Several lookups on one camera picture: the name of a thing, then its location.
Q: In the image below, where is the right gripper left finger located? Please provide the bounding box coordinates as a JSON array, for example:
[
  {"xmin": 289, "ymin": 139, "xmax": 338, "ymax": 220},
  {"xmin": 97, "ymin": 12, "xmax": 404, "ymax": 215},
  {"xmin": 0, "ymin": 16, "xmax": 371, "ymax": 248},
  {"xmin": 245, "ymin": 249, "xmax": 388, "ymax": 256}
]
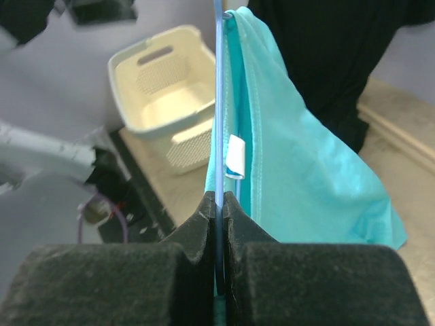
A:
[{"xmin": 1, "ymin": 192, "xmax": 215, "ymax": 325}]

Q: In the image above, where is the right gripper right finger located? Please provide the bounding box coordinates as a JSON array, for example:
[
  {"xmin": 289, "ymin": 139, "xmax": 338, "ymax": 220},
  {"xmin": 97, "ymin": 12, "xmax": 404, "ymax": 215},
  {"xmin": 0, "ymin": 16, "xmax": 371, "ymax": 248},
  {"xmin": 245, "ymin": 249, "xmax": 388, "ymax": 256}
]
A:
[{"xmin": 223, "ymin": 192, "xmax": 430, "ymax": 325}]

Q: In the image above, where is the teal t shirt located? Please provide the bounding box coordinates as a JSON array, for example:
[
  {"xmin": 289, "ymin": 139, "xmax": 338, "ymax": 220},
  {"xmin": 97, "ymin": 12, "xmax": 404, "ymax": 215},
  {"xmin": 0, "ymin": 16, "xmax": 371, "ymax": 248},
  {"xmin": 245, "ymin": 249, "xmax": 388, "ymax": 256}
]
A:
[{"xmin": 203, "ymin": 5, "xmax": 408, "ymax": 326}]

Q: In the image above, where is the light blue wire hanger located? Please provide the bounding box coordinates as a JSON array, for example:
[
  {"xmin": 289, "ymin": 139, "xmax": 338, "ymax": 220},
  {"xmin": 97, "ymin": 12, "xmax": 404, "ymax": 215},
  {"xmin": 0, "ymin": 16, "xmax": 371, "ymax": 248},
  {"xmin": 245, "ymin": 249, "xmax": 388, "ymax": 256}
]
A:
[{"xmin": 213, "ymin": 0, "xmax": 230, "ymax": 297}]

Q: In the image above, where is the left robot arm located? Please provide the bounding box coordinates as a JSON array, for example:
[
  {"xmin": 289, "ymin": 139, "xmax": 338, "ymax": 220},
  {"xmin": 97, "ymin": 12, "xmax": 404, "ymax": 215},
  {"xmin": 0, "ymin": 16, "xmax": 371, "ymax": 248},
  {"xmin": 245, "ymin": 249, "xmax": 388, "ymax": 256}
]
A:
[{"xmin": 1, "ymin": 122, "xmax": 126, "ymax": 194}]

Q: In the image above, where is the black t shirt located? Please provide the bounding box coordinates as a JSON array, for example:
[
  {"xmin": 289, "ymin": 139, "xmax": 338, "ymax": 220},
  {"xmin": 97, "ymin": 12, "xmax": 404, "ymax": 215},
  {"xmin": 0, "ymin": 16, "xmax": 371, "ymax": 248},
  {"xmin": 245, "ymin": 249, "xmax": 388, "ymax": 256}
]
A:
[{"xmin": 248, "ymin": 0, "xmax": 434, "ymax": 152}]

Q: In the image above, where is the wooden clothes rack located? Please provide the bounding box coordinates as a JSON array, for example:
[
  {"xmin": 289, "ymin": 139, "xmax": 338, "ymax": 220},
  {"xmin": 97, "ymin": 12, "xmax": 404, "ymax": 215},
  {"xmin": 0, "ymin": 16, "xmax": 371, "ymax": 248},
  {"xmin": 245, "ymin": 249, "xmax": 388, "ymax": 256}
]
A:
[{"xmin": 356, "ymin": 101, "xmax": 435, "ymax": 177}]

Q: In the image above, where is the cream plastic laundry basket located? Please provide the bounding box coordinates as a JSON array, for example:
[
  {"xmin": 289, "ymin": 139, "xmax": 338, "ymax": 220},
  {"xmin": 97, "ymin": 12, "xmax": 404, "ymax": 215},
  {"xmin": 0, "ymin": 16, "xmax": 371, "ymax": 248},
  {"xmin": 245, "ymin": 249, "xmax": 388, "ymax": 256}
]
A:
[{"xmin": 107, "ymin": 25, "xmax": 215, "ymax": 174}]

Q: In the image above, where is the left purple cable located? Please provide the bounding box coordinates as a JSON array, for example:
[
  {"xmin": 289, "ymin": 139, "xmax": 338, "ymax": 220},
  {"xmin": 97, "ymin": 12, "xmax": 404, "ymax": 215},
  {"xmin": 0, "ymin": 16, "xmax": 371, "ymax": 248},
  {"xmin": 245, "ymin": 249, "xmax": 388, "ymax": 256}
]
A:
[{"xmin": 76, "ymin": 193, "xmax": 130, "ymax": 244}]

